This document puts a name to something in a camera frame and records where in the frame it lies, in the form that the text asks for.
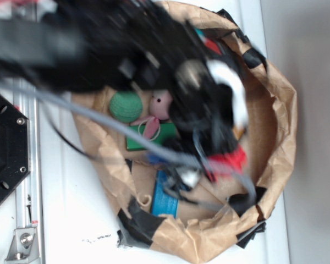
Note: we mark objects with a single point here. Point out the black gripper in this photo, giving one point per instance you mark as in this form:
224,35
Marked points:
208,101

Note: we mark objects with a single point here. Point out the red paper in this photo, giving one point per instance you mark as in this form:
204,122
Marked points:
233,162

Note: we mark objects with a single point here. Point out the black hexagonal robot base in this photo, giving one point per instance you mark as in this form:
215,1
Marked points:
14,148

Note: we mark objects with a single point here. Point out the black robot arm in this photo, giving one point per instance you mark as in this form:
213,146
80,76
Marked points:
84,46

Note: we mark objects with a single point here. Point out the pink plush bunny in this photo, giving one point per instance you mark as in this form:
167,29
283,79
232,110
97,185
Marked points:
149,126

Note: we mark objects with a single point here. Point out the green textured ball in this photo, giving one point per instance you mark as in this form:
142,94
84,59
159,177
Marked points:
125,107

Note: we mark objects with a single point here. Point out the brown paper bin with tape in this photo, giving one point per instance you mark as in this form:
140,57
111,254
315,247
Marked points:
197,235

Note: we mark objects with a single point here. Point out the blue rectangular block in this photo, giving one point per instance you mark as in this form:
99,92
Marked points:
165,195

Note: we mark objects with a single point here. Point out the white tray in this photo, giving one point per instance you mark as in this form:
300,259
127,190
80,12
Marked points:
79,225

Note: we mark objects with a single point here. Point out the aluminium extrusion rail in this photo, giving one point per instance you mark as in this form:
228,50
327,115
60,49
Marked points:
28,196

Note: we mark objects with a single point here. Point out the metal corner bracket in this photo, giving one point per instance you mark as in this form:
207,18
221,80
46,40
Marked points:
24,247

